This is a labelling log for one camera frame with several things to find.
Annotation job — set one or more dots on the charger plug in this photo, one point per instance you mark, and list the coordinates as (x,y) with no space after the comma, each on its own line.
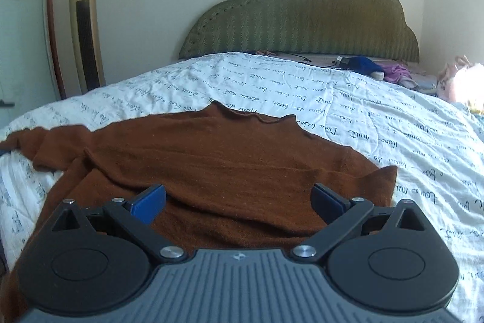
(340,62)

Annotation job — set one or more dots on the pink cloth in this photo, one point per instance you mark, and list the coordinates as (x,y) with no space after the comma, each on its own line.
(452,79)

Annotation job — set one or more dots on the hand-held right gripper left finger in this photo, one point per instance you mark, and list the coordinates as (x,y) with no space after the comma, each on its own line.
(145,204)

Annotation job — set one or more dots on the blue cloth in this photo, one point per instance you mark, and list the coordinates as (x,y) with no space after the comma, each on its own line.
(365,65)

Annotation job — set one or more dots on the green padded headboard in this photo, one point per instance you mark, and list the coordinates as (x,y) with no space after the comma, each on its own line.
(302,16)

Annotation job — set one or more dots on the white floral wardrobe door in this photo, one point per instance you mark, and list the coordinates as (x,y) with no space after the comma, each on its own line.
(22,12)

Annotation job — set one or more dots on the gold tower air conditioner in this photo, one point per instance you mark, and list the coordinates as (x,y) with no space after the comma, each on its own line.
(87,28)

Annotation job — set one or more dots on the white script-printed quilt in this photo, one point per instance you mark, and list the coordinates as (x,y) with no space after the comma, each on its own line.
(378,126)

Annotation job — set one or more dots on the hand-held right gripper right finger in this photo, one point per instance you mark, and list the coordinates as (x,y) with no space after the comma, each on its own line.
(327,204)

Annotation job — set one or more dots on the brown knit sweater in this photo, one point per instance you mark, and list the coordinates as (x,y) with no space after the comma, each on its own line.
(227,164)

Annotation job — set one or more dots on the purple cloth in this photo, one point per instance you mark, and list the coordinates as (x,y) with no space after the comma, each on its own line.
(393,71)

